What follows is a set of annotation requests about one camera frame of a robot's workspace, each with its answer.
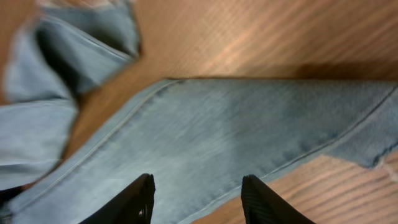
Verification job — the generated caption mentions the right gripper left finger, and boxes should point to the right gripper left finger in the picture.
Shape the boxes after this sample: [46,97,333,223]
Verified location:
[81,174,155,224]

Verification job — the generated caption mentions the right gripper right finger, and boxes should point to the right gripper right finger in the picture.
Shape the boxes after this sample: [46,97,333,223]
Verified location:
[241,175,315,224]

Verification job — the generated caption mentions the light blue denim jeans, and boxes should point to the light blue denim jeans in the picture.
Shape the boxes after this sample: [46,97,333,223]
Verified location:
[1,1,397,223]

